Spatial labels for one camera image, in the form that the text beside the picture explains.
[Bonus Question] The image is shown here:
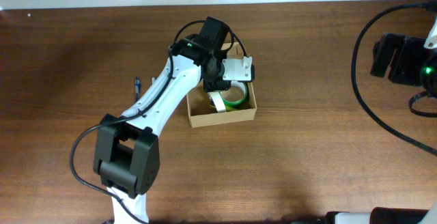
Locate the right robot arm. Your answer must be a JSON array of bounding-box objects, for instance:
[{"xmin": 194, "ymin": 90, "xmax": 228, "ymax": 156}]
[{"xmin": 324, "ymin": 26, "xmax": 436, "ymax": 224}]

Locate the cardboard box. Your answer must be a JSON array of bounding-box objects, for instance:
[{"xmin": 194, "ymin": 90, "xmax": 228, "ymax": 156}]
[{"xmin": 186, "ymin": 41, "xmax": 257, "ymax": 128}]

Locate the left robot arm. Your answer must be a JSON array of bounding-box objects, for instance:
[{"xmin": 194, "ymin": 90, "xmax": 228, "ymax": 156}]
[{"xmin": 93, "ymin": 17, "xmax": 237, "ymax": 223}]

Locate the blue pen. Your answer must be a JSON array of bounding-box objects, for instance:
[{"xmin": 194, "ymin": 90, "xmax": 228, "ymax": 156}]
[{"xmin": 134, "ymin": 77, "xmax": 141, "ymax": 102}]

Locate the yellow highlighter marker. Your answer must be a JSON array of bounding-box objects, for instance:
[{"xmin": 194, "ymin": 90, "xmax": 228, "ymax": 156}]
[{"xmin": 210, "ymin": 104, "xmax": 238, "ymax": 113}]

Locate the white masking tape roll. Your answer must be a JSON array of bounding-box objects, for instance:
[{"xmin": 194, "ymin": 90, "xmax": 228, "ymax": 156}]
[{"xmin": 208, "ymin": 92, "xmax": 225, "ymax": 108}]

